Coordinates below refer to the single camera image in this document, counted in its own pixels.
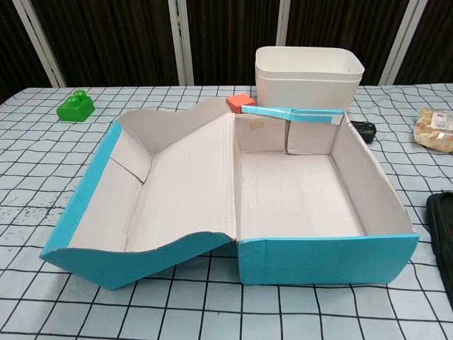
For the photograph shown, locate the blue cardboard shoebox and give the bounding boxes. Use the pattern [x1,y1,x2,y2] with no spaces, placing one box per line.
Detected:
[39,98,420,292]

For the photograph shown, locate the clear bag of nuts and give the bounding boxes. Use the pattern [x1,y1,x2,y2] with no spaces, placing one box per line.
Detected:
[413,108,453,154]

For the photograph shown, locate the green toy brick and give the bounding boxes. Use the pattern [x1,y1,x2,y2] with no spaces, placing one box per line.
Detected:
[56,90,96,124]

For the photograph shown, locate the white plastic storage bin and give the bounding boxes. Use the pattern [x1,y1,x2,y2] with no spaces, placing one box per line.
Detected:
[255,45,365,84]
[254,62,364,111]

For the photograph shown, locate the black car key fob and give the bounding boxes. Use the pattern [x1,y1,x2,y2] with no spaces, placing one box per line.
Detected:
[350,120,377,145]

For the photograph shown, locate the black folding partition screen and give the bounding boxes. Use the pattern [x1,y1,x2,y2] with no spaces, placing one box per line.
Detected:
[0,0,453,103]

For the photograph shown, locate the white checkered tablecloth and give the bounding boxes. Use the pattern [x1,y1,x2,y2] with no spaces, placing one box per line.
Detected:
[0,83,453,340]

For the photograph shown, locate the black rubber slipper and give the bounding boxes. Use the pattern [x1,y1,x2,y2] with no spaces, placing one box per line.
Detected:
[426,191,453,284]

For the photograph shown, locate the orange cube block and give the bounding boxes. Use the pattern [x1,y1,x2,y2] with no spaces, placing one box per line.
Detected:
[225,93,256,115]

